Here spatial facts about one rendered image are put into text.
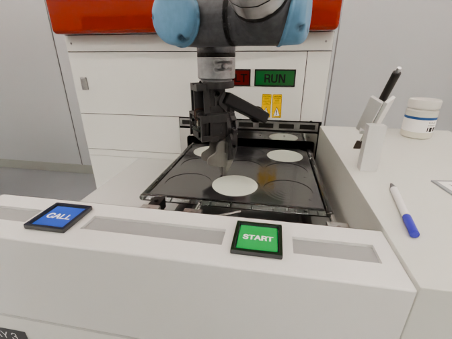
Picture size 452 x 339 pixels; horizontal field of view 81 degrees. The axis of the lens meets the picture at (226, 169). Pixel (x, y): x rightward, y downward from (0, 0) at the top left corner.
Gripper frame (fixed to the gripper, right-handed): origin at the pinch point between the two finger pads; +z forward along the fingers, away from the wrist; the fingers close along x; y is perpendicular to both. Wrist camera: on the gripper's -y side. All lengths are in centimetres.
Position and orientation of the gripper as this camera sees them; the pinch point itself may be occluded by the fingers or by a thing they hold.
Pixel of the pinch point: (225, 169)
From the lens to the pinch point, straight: 62.7
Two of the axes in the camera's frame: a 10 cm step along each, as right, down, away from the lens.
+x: 4.4, 3.5, -8.3
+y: -9.0, 1.7, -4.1
